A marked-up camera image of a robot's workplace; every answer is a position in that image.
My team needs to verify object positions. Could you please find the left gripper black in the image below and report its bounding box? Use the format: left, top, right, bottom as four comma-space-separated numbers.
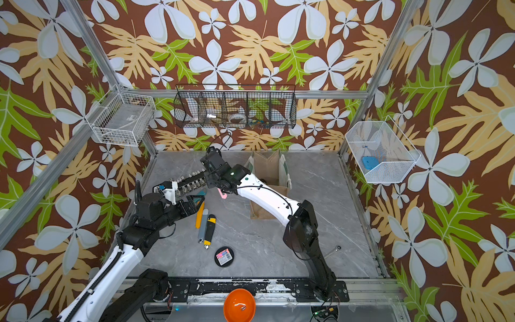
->
154, 194, 204, 232

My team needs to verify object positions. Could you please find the slim pink utility knife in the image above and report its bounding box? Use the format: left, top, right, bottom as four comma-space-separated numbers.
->
218, 189, 227, 199

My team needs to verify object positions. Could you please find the orange utility knife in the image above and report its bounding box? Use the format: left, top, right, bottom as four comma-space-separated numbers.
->
195, 201, 205, 229

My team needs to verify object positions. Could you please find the green christmas burlap pouch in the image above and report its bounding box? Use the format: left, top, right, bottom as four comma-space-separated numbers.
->
245, 151, 292, 197

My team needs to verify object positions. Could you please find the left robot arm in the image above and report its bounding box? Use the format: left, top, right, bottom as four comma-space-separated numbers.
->
57, 193, 205, 321

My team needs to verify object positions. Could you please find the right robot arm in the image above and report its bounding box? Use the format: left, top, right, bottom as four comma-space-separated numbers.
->
201, 146, 337, 301

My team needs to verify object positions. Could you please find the round black tin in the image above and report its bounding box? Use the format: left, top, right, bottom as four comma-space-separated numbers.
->
214, 246, 234, 268

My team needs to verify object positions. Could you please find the orange bowl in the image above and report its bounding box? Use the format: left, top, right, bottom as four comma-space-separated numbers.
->
223, 288, 256, 322

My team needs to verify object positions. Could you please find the small metal wrench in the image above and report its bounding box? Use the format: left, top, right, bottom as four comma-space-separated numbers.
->
323, 245, 342, 259

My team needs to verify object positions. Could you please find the blue object in basket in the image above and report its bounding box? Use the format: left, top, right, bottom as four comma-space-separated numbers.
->
362, 156, 380, 171

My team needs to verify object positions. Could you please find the socket set on black rail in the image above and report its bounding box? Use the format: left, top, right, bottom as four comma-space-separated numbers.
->
152, 170, 207, 201

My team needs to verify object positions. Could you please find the black wire basket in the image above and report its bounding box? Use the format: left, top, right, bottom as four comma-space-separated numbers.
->
172, 84, 298, 129

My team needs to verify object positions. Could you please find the white wire basket left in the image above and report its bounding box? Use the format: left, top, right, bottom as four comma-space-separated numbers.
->
88, 86, 156, 147

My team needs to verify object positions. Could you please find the white wire basket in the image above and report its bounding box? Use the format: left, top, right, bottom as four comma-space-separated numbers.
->
88, 86, 156, 147
345, 118, 421, 185

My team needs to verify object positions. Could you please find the white wire basket right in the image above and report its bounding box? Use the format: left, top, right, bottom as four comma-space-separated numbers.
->
345, 118, 421, 185

